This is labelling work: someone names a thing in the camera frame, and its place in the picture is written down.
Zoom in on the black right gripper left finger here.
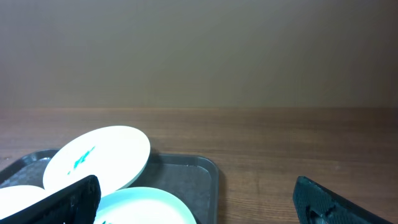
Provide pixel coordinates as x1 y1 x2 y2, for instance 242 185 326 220
1 175 101 224

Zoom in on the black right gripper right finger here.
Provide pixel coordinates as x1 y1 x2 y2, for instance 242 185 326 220
293 176 392 224

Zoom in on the white plate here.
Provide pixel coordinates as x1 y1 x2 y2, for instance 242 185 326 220
94 187 197 224
42 126 150 197
0 185 49 219

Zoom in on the dark brown serving tray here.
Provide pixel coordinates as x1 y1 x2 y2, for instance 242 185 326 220
1 148 219 224

